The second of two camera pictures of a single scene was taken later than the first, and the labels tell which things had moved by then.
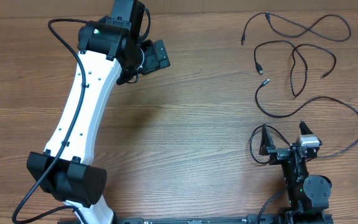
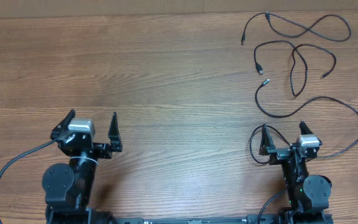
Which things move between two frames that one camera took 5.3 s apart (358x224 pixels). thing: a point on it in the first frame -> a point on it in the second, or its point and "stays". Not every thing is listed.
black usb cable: x=271 y=25 stays
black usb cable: x=260 y=71 stays
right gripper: x=284 y=151 stays
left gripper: x=153 y=62 -> x=103 y=150
